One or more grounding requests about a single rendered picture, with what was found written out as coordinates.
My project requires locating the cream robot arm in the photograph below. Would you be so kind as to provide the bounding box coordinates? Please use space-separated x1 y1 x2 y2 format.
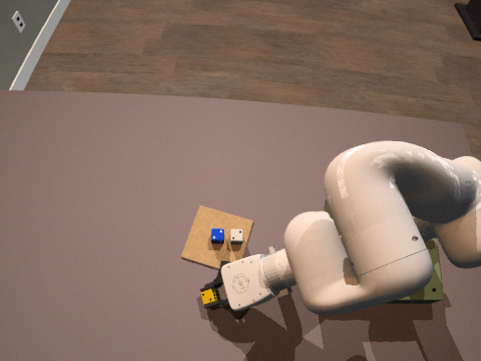
263 141 481 316

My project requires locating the tan square mat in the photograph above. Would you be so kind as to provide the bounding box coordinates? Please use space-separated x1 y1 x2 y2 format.
182 205 253 269

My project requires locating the white die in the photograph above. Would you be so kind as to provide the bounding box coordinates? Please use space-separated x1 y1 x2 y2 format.
230 229 243 244

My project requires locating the yellow die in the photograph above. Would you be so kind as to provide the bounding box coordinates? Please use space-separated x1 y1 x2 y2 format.
201 288 221 305

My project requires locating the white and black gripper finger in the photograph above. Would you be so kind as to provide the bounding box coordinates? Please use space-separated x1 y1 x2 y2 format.
200 261 232 292
204 299 250 320

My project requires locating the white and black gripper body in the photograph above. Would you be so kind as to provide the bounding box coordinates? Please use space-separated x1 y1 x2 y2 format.
221 254 280 311

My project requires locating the blue die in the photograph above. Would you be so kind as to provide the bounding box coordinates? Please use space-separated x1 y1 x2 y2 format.
211 229 224 244

